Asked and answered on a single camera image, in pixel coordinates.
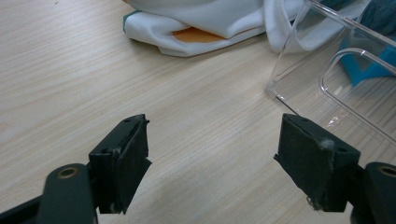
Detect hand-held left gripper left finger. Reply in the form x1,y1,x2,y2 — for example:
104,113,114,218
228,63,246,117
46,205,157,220
88,114,152,215

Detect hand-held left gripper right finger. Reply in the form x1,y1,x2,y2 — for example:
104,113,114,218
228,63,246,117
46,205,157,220
274,113,361,213

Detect clear plastic tray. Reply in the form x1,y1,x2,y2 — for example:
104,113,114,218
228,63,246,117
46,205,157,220
265,0,396,145

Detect bright blue item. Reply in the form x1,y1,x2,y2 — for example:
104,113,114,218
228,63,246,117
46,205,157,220
338,39,396,88

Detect white tote bag coloured blobs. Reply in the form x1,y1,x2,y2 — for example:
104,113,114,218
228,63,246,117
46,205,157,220
122,0,396,59

